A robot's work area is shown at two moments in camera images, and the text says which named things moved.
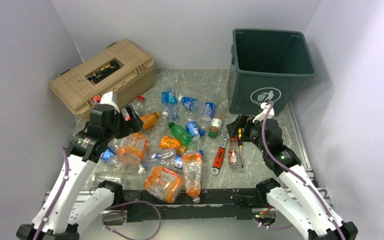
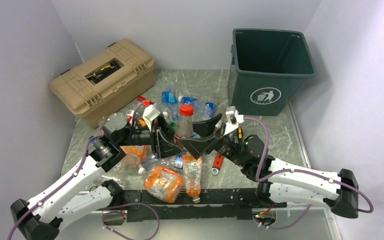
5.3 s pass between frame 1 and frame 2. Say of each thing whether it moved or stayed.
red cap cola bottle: moved
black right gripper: moved
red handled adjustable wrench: stayed
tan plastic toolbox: stayed
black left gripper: moved
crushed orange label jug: stayed
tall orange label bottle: stayed
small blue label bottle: stayed
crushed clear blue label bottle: stayed
